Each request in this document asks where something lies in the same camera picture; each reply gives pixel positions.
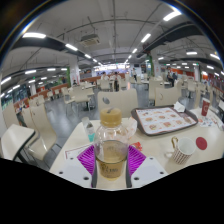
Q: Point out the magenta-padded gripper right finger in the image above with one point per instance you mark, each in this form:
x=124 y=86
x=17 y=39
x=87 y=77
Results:
x=148 y=170

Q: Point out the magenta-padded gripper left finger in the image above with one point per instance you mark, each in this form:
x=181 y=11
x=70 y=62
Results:
x=72 y=170

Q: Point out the clear bottle with tan cap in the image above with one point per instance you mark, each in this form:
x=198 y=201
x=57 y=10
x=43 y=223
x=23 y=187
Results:
x=111 y=156

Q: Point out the white red-bordered paper leaflet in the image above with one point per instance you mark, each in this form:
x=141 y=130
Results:
x=74 y=151

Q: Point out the small red wrapper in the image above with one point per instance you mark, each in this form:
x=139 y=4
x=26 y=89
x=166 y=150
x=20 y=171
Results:
x=137 y=145

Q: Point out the white red-patterned mug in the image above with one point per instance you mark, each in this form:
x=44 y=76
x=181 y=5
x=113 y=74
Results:
x=182 y=151

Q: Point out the small clear teal-labelled bottle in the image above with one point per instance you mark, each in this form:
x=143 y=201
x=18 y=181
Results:
x=89 y=131

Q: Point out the crumpled clear plastic bag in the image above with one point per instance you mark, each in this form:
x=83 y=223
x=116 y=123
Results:
x=132 y=126

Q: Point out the dark tray with paper menu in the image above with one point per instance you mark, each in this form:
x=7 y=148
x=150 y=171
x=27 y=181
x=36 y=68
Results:
x=163 y=120

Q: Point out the cream chair with metal legs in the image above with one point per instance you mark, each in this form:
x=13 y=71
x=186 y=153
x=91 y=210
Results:
x=41 y=128

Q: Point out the flat round red coaster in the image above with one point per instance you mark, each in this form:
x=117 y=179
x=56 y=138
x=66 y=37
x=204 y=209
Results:
x=201 y=143

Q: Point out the cream table with dark edge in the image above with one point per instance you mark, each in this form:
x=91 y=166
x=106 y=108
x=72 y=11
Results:
x=15 y=138

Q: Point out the white crumpled napkin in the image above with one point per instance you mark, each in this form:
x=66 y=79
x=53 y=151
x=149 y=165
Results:
x=179 y=106

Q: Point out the cream chair with round hole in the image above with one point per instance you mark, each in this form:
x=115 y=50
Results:
x=124 y=101
x=166 y=96

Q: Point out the group of cream chairs and tables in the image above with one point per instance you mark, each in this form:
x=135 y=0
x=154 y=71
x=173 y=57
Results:
x=80 y=95

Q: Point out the printed paper sheets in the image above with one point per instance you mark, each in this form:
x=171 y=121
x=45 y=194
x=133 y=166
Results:
x=213 y=122

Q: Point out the red paper cup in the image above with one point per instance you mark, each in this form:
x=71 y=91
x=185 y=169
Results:
x=205 y=107

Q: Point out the person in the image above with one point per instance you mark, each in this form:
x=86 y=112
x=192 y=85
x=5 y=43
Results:
x=171 y=79
x=117 y=81

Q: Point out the group of ceiling strip lights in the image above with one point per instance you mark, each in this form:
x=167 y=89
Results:
x=71 y=47

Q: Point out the ceiling air conditioner unit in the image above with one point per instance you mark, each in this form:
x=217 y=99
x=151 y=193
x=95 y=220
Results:
x=90 y=40

